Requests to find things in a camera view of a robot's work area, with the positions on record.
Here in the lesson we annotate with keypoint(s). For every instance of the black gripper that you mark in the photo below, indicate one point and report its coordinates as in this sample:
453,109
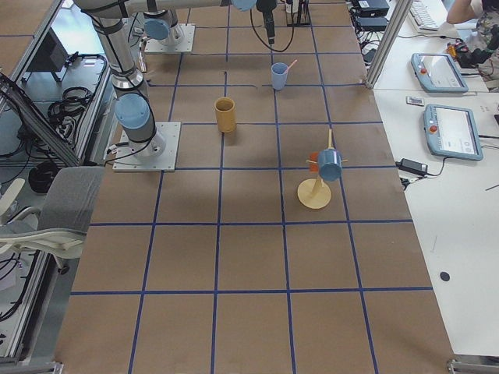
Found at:
267,16

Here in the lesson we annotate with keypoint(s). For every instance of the pink chopstick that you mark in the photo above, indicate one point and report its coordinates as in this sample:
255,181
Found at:
291,65

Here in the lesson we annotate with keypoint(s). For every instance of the blue plastic cup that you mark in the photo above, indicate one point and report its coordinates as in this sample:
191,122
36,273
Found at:
279,74

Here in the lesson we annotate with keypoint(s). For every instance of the bamboo chopstick holder cup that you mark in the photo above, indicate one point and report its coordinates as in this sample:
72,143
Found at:
225,114

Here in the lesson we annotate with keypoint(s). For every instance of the white keyboard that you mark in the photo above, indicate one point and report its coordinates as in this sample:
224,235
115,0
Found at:
421,19

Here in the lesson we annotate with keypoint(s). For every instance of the blue mug on tree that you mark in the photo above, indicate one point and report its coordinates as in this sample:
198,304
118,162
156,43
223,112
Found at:
329,164

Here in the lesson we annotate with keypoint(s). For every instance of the teach pendant far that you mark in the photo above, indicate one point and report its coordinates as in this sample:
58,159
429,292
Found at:
437,73

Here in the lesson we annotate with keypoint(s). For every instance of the teach pendant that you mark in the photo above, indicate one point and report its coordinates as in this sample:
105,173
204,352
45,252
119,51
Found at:
451,132
437,73

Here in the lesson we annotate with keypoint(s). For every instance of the wooden mug tree stand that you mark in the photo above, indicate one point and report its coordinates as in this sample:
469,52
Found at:
315,193

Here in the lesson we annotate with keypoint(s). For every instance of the black power adapter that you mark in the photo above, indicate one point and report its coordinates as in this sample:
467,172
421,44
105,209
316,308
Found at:
412,167

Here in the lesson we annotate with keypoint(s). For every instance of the teach pendant near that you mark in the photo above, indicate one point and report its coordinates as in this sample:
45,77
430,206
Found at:
451,132

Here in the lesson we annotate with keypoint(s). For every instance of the person in patterned shirt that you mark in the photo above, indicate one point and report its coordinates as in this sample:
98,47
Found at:
483,41

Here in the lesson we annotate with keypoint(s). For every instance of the grey office chair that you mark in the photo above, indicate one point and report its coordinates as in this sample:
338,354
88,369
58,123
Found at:
60,226

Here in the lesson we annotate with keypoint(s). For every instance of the black wire mug rack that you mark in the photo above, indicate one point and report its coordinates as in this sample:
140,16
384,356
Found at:
297,12

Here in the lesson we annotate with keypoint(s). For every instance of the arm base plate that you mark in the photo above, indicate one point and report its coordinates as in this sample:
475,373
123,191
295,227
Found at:
154,47
158,155

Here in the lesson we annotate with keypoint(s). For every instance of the aluminium frame post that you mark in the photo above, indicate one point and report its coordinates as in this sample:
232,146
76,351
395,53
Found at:
398,16

